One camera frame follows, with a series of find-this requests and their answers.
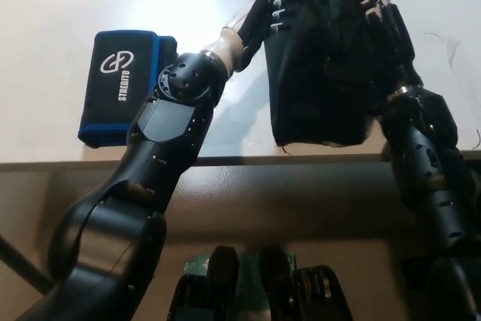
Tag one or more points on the short black thread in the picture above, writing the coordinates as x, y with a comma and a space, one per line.
286, 150

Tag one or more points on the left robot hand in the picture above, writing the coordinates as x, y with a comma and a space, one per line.
255, 16

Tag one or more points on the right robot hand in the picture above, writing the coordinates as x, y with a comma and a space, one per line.
394, 43

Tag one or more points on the black blue-trimmed Strebito notebook case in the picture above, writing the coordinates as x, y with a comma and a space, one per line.
112, 84

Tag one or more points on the left black ribbed robot body block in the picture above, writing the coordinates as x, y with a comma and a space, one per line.
221, 287

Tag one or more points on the black ribbed robot body block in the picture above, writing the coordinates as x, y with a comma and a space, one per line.
285, 287
221, 287

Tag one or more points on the right black ribbed robot body block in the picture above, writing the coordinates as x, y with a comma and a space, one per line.
285, 287

